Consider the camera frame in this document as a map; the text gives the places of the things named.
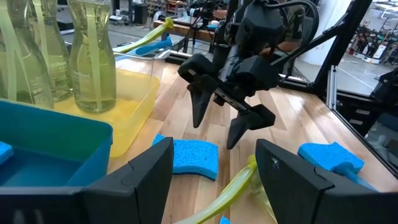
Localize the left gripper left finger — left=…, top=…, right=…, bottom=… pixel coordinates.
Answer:
left=0, top=137, right=175, bottom=224

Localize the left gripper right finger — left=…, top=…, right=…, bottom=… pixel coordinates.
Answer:
left=256, top=139, right=398, bottom=224

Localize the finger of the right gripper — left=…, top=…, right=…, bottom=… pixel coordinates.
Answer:
left=226, top=104, right=276, bottom=149
left=186, top=74, right=218, bottom=129

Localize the clear yellow-green soap bottle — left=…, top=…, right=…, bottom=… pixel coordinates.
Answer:
left=248, top=167, right=278, bottom=222
left=66, top=0, right=118, bottom=114
left=30, top=0, right=73, bottom=103
left=0, top=0, right=54, bottom=109

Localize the blue silicone brush handle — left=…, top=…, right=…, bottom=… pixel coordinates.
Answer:
left=332, top=161, right=379, bottom=192

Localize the blue white dish brush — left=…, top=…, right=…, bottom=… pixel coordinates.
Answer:
left=124, top=35, right=174, bottom=59

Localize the wooden background table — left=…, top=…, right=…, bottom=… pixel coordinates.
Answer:
left=152, top=19, right=218, bottom=44

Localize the clear plastic bin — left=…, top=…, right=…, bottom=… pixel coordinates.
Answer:
left=112, top=45, right=172, bottom=94

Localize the yellow translucent plastic bin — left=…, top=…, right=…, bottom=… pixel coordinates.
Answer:
left=52, top=58, right=161, bottom=159

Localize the person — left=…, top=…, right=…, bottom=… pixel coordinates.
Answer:
left=259, top=3, right=308, bottom=60

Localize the black waste bin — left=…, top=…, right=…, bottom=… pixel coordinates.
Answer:
left=133, top=2, right=149, bottom=26

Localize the teal plastic bin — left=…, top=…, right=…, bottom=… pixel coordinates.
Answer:
left=0, top=98, right=114, bottom=190

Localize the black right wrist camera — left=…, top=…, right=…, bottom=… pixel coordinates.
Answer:
left=235, top=55, right=280, bottom=97

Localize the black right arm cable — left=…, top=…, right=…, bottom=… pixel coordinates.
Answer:
left=264, top=0, right=321, bottom=68

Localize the black metal rig frame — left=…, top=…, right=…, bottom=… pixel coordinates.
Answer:
left=167, top=0, right=398, bottom=187

